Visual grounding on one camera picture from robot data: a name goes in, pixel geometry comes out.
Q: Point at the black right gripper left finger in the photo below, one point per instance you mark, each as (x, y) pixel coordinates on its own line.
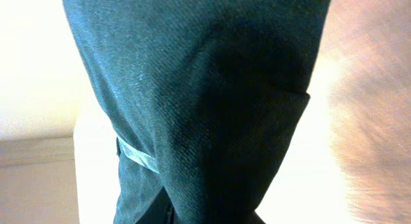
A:
(161, 211)

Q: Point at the black garment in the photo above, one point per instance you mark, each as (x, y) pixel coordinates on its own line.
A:
(204, 96)

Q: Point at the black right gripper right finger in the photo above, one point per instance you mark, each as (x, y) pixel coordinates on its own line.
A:
(254, 219)

